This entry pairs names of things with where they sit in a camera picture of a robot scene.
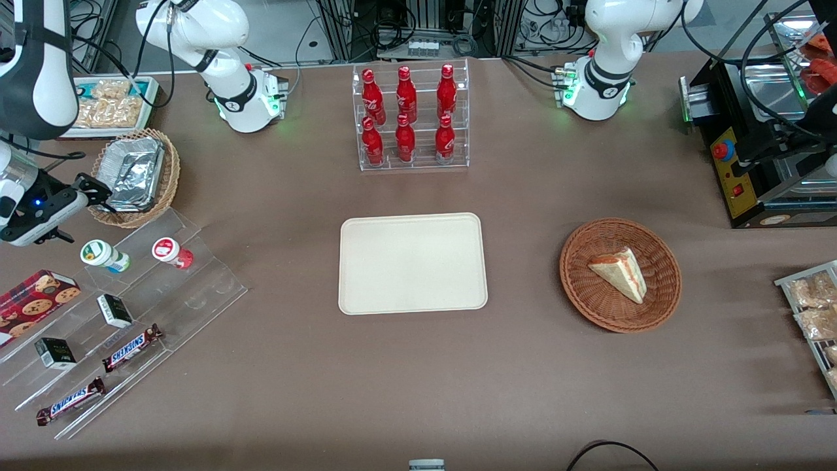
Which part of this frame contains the small black white box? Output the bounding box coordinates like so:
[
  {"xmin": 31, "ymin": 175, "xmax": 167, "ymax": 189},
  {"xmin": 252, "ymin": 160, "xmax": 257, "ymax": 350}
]
[
  {"xmin": 34, "ymin": 337, "xmax": 77, "ymax": 371},
  {"xmin": 96, "ymin": 294, "xmax": 134, "ymax": 329}
]

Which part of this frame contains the brown round wicker basket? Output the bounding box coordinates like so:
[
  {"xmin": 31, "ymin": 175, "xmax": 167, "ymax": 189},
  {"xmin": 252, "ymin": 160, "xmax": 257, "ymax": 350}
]
[{"xmin": 559, "ymin": 217, "xmax": 683, "ymax": 334}]

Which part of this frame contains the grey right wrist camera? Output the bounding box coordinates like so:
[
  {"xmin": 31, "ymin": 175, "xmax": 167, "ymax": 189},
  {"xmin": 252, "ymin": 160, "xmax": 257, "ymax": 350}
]
[{"xmin": 0, "ymin": 187, "xmax": 90, "ymax": 247}]

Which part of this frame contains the light brown wicker basket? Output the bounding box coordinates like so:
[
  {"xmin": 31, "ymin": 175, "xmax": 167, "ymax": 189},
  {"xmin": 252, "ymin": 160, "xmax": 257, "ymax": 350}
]
[{"xmin": 88, "ymin": 128, "xmax": 181, "ymax": 229}]

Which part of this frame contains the clear bag of crackers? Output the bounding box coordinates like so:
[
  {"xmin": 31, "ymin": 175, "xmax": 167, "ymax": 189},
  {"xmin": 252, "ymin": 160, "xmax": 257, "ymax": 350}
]
[{"xmin": 73, "ymin": 79, "xmax": 145, "ymax": 129}]

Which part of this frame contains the beige plastic tray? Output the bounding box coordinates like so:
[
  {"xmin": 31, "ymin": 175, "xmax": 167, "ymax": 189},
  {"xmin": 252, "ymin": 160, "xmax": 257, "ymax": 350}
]
[{"xmin": 337, "ymin": 212, "xmax": 489, "ymax": 316}]

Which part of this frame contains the clear bag of snacks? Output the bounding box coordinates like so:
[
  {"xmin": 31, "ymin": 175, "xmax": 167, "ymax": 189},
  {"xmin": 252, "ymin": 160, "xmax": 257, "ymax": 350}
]
[
  {"xmin": 794, "ymin": 305, "xmax": 837, "ymax": 341},
  {"xmin": 787, "ymin": 271, "xmax": 837, "ymax": 309}
]

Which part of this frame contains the grey wire rack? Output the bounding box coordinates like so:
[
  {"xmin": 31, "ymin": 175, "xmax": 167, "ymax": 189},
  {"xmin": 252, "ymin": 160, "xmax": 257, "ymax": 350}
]
[{"xmin": 774, "ymin": 260, "xmax": 837, "ymax": 400}]

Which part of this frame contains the red cola bottle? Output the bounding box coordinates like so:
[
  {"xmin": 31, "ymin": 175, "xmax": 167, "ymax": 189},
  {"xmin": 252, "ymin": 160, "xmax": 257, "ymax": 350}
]
[
  {"xmin": 436, "ymin": 63, "xmax": 458, "ymax": 120},
  {"xmin": 361, "ymin": 68, "xmax": 387, "ymax": 126},
  {"xmin": 396, "ymin": 65, "xmax": 419, "ymax": 124},
  {"xmin": 434, "ymin": 114, "xmax": 457, "ymax": 165},
  {"xmin": 361, "ymin": 116, "xmax": 385, "ymax": 167},
  {"xmin": 394, "ymin": 114, "xmax": 417, "ymax": 164}
]

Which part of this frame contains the red yogurt cup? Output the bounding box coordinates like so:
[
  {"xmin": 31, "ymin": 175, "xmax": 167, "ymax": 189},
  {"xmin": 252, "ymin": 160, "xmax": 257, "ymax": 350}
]
[{"xmin": 152, "ymin": 237, "xmax": 195, "ymax": 271}]

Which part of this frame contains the clear acrylic stepped stand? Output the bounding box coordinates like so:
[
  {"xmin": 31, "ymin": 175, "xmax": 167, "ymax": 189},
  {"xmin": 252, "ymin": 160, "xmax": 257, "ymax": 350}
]
[{"xmin": 0, "ymin": 208, "xmax": 248, "ymax": 441}]

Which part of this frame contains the Snickers bar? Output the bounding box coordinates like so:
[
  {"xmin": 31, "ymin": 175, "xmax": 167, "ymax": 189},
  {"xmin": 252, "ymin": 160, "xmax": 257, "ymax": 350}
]
[
  {"xmin": 35, "ymin": 377, "xmax": 107, "ymax": 427},
  {"xmin": 101, "ymin": 323, "xmax": 163, "ymax": 374}
]

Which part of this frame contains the clear acrylic bottle rack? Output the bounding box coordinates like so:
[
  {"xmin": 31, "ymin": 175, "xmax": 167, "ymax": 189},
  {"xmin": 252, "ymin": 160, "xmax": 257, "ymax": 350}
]
[{"xmin": 351, "ymin": 58, "xmax": 471, "ymax": 173}]

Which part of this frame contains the black machine with yellow panel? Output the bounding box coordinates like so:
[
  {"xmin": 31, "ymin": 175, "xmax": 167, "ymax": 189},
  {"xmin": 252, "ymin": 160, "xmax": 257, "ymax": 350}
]
[{"xmin": 679, "ymin": 12, "xmax": 837, "ymax": 230}]

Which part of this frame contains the white snack bin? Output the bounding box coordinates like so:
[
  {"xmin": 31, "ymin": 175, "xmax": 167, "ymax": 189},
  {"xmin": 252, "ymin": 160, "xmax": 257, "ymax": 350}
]
[{"xmin": 58, "ymin": 76, "xmax": 162, "ymax": 140}]

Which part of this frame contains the red plaid cookie box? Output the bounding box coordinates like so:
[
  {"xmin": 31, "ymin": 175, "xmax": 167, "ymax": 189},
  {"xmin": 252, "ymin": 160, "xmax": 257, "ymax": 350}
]
[{"xmin": 0, "ymin": 269, "xmax": 82, "ymax": 348}]

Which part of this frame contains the black cable loop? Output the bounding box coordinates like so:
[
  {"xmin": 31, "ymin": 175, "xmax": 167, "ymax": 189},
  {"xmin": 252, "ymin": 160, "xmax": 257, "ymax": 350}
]
[{"xmin": 566, "ymin": 440, "xmax": 662, "ymax": 471}]

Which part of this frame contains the aluminium foil tray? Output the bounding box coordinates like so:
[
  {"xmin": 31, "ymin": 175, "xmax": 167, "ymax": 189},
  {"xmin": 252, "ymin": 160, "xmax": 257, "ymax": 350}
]
[{"xmin": 103, "ymin": 136, "xmax": 165, "ymax": 213}]

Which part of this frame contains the wrapped triangle sandwich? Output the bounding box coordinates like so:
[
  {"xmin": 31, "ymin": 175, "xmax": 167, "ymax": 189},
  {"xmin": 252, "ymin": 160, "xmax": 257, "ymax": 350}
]
[{"xmin": 587, "ymin": 247, "xmax": 648, "ymax": 305}]

